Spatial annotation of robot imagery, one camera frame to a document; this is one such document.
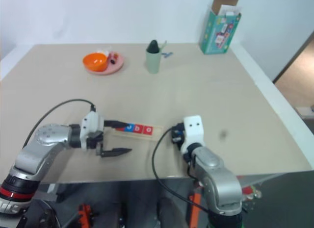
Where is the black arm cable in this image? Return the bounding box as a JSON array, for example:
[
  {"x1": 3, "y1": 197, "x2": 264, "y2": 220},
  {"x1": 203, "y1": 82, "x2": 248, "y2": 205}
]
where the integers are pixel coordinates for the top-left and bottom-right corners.
[
  {"x1": 24, "y1": 98, "x2": 97, "y2": 150},
  {"x1": 151, "y1": 127, "x2": 212, "y2": 214}
]

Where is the dark green toy vegetable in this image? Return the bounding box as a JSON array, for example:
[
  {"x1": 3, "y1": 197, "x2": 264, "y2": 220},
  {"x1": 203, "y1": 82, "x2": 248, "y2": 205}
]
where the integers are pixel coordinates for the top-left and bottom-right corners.
[{"x1": 147, "y1": 39, "x2": 160, "y2": 53}]

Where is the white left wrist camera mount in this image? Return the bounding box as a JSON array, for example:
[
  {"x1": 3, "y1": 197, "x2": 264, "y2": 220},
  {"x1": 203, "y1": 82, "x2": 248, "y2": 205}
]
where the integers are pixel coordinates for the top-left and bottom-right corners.
[{"x1": 80, "y1": 111, "x2": 105, "y2": 152}]

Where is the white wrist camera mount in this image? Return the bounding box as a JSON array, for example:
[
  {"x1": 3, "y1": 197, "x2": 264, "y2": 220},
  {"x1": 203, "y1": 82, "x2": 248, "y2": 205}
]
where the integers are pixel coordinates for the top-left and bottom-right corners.
[
  {"x1": 180, "y1": 114, "x2": 205, "y2": 152},
  {"x1": 80, "y1": 111, "x2": 105, "y2": 152}
]

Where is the small orange black tool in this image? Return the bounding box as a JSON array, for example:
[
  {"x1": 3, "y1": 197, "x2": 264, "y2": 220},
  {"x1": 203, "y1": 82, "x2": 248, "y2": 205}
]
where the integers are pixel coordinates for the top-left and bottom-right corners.
[{"x1": 78, "y1": 203, "x2": 95, "y2": 228}]

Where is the pink plate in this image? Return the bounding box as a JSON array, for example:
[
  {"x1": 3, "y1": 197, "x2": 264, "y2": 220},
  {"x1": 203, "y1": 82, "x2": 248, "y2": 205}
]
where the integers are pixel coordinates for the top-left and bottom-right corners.
[{"x1": 84, "y1": 51, "x2": 125, "y2": 76}]

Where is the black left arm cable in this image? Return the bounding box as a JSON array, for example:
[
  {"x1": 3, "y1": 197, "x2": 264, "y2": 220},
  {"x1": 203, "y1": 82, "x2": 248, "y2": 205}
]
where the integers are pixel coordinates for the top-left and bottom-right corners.
[{"x1": 24, "y1": 98, "x2": 97, "y2": 150}]

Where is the pale green cup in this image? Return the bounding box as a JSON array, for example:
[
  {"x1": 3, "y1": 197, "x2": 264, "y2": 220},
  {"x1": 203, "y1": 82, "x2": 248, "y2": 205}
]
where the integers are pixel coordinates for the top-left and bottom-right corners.
[{"x1": 146, "y1": 48, "x2": 162, "y2": 74}]

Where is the wooden letter tray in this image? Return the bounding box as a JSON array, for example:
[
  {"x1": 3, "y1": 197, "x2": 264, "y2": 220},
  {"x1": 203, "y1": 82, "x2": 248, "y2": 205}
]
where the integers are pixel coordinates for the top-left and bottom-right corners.
[{"x1": 111, "y1": 124, "x2": 164, "y2": 142}]

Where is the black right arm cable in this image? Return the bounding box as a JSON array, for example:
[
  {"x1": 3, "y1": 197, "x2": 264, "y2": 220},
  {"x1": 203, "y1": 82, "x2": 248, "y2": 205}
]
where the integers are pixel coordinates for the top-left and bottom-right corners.
[{"x1": 151, "y1": 127, "x2": 212, "y2": 214}]

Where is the grey box by doorway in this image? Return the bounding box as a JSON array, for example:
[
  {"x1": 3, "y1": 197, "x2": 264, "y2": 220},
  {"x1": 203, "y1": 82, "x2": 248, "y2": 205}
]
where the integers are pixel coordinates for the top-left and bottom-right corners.
[{"x1": 295, "y1": 106, "x2": 314, "y2": 120}]

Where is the orange plastic bowl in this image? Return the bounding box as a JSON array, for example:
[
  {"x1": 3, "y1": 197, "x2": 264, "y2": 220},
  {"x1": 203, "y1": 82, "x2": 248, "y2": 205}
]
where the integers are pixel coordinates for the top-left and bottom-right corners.
[{"x1": 82, "y1": 52, "x2": 108, "y2": 72}]

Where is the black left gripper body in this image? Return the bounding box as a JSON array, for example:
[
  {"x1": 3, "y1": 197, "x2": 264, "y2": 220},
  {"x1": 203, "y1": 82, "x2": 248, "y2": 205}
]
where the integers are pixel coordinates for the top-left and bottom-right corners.
[{"x1": 86, "y1": 130, "x2": 105, "y2": 157}]

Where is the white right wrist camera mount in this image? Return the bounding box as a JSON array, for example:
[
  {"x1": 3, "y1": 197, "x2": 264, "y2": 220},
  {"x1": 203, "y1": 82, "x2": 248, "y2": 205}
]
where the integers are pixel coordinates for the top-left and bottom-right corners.
[{"x1": 180, "y1": 114, "x2": 205, "y2": 152}]

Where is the clear bag of toys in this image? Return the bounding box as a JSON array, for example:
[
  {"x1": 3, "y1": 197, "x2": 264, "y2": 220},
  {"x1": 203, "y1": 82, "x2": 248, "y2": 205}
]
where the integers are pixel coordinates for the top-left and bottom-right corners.
[{"x1": 241, "y1": 181, "x2": 263, "y2": 202}]

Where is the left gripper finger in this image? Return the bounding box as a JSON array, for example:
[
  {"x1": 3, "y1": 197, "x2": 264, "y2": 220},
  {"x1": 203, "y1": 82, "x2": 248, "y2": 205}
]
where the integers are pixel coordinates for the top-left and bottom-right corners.
[
  {"x1": 104, "y1": 119, "x2": 129, "y2": 129},
  {"x1": 99, "y1": 147, "x2": 133, "y2": 158}
]

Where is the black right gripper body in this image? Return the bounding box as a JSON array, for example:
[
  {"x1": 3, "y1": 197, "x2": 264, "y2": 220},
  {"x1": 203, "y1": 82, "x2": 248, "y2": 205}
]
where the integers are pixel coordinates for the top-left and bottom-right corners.
[{"x1": 171, "y1": 122, "x2": 186, "y2": 145}]

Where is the green cardboard toy box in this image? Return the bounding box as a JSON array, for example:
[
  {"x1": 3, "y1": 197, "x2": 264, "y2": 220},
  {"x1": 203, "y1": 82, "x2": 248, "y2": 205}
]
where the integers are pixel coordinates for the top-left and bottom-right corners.
[{"x1": 198, "y1": 0, "x2": 243, "y2": 55}]

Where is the tall orange black tool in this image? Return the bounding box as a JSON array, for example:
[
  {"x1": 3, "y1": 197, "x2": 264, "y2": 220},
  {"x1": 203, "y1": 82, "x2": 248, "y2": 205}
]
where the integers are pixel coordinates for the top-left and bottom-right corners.
[{"x1": 188, "y1": 193, "x2": 202, "y2": 228}]

